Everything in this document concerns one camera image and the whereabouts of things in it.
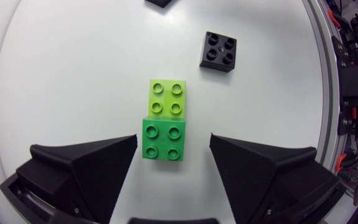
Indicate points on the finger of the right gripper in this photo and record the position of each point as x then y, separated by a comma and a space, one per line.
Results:
159, 2

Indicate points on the lime green toy brick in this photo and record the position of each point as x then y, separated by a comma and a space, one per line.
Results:
167, 98

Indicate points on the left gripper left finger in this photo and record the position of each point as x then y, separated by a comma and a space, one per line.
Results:
85, 174

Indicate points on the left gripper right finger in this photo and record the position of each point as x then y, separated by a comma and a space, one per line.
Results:
259, 180

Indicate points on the black toy brick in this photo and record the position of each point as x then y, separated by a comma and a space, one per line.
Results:
218, 51

